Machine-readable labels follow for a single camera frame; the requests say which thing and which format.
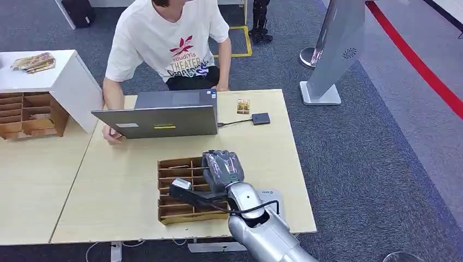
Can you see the round metal stanchion base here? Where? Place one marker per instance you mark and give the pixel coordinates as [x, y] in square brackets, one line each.
[307, 58]

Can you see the grey kiosk stand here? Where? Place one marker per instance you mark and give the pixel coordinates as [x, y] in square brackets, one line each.
[334, 47]

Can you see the wooden organiser with compartments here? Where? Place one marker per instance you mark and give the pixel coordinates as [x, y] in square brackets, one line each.
[32, 119]

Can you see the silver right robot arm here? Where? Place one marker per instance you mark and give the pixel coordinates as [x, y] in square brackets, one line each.
[264, 224]

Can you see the person's left hand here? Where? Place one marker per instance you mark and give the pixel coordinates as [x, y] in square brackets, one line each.
[221, 88]

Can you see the white desk foot bar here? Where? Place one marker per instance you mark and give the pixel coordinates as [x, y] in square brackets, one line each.
[217, 247]

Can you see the person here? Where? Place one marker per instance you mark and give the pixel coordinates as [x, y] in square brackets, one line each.
[166, 39]

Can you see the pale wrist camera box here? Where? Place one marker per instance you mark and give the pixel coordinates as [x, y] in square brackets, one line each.
[182, 186]

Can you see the white cabinet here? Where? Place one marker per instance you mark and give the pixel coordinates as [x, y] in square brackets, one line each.
[72, 83]

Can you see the stack of printed cards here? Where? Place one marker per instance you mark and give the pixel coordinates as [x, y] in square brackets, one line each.
[34, 62]

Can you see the black square adapter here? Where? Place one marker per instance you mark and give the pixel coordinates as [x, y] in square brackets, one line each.
[260, 119]

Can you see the clear round object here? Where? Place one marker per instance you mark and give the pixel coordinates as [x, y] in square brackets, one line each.
[403, 257]

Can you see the yellow floor tape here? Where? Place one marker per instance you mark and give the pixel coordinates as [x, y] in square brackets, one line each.
[248, 41]

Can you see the black robot legs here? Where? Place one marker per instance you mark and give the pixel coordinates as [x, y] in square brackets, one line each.
[260, 21]

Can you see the wooden card box with dividers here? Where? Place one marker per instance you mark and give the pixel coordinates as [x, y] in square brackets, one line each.
[181, 195]

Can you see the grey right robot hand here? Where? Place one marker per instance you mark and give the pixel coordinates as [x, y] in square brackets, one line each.
[222, 168]

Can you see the grey laptop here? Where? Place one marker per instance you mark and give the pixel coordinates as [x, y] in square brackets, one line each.
[159, 115]

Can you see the person's right hand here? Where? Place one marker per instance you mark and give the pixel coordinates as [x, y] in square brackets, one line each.
[111, 135]

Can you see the white power strip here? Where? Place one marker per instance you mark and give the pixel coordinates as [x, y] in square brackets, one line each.
[115, 252]

